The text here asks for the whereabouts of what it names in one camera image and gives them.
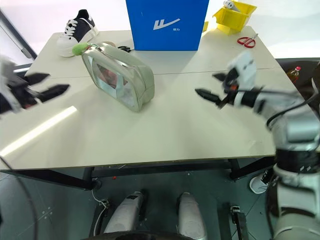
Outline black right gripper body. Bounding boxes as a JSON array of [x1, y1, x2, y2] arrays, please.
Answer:
[[216, 67, 239, 110]]

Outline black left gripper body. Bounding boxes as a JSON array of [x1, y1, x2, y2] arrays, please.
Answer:
[[6, 74, 42, 111]]

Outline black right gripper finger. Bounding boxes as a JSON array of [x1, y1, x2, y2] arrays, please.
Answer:
[[211, 72, 227, 83], [194, 87, 222, 105]]

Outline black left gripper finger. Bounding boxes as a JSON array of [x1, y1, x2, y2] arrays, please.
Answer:
[[24, 72, 51, 85], [36, 83, 71, 104]]

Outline silver transparent toiletry bag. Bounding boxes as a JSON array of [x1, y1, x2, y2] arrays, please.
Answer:
[[81, 42, 156, 113]]

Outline green fuzzy charm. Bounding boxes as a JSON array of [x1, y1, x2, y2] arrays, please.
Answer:
[[71, 42, 89, 57]]

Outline yellow plastic bin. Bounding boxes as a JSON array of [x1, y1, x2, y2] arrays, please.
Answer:
[[212, 0, 258, 37]]

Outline black and white sneaker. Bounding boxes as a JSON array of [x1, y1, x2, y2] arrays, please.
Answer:
[[56, 9, 100, 59]]

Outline brown drink bottle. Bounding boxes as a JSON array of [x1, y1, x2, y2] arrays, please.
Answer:
[[286, 65, 302, 85]]

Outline white roll in bin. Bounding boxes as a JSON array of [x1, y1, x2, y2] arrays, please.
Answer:
[[222, 0, 242, 12]]

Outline blue box with white logo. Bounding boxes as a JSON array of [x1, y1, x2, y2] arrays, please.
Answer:
[[125, 0, 210, 52]]

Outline white shoe on floor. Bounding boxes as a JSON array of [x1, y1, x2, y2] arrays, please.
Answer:
[[249, 169, 276, 195]]

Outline silver right robot leg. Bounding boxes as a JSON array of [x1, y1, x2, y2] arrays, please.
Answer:
[[176, 191, 208, 240]]

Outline silver robot leg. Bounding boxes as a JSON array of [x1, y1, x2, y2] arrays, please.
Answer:
[[103, 190, 145, 236], [176, 191, 208, 240]]

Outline silver left robot leg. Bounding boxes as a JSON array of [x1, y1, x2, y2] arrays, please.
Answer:
[[103, 190, 145, 236]]

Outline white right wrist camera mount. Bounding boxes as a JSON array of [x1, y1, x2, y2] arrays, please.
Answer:
[[225, 51, 258, 93]]

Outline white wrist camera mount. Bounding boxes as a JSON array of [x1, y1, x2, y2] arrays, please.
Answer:
[[0, 55, 20, 85], [225, 51, 258, 93]]

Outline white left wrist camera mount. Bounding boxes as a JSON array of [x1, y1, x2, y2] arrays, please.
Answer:
[[0, 55, 20, 85]]

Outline red handled scissors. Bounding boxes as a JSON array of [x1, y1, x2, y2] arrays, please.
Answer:
[[236, 33, 259, 49]]

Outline dark window frame bar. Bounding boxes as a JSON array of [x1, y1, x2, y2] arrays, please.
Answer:
[[0, 7, 39, 61]]

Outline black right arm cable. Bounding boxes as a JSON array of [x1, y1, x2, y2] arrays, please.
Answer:
[[257, 74, 320, 131]]

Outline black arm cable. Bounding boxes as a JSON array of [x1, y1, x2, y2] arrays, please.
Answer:
[[257, 74, 320, 131], [0, 154, 39, 240]]

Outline black table frame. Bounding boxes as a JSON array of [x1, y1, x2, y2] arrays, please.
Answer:
[[0, 157, 276, 191]]

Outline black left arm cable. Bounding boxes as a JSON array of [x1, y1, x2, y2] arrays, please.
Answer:
[[0, 154, 39, 240]]

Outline white floor cable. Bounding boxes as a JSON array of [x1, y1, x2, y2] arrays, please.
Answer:
[[90, 188, 109, 227]]

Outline black floor stand bracket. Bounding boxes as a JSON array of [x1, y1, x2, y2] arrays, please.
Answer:
[[229, 204, 250, 240]]

